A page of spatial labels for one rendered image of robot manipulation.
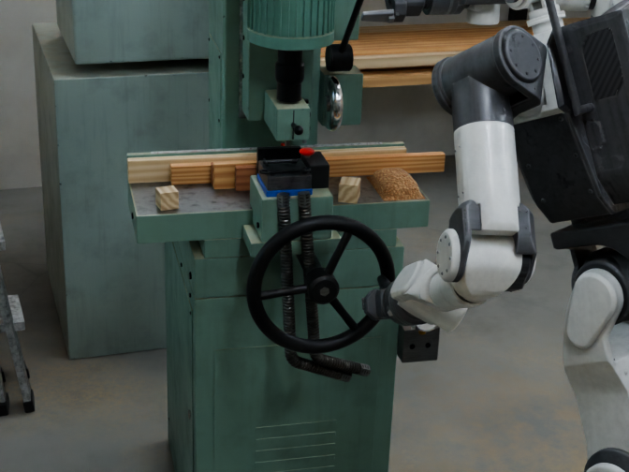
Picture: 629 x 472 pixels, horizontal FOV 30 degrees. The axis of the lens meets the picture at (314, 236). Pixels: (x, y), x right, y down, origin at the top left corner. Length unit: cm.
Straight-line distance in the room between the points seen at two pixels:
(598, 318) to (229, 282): 80
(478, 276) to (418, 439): 160
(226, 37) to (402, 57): 209
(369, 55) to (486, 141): 289
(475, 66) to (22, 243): 289
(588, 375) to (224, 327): 79
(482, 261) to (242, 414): 98
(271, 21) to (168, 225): 45
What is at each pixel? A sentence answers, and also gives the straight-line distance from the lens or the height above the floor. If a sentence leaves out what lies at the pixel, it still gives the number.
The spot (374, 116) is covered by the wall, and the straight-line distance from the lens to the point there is 518.
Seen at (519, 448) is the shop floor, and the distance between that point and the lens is 329.
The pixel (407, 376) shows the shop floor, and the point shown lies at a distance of 356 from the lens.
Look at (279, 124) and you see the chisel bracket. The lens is 240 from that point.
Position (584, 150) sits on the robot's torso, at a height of 120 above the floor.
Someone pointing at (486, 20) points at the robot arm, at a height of 126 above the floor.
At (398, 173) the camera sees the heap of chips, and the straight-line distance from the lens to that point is 245.
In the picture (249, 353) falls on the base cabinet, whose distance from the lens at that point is 247.
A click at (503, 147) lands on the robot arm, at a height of 124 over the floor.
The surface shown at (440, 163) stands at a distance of 257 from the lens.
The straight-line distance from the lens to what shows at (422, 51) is 467.
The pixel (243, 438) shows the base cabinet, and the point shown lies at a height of 37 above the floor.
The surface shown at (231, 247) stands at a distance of 236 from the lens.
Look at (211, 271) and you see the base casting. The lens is 237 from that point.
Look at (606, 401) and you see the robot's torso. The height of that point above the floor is 76.
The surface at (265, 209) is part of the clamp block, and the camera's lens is 223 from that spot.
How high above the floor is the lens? 180
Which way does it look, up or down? 24 degrees down
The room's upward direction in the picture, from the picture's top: 2 degrees clockwise
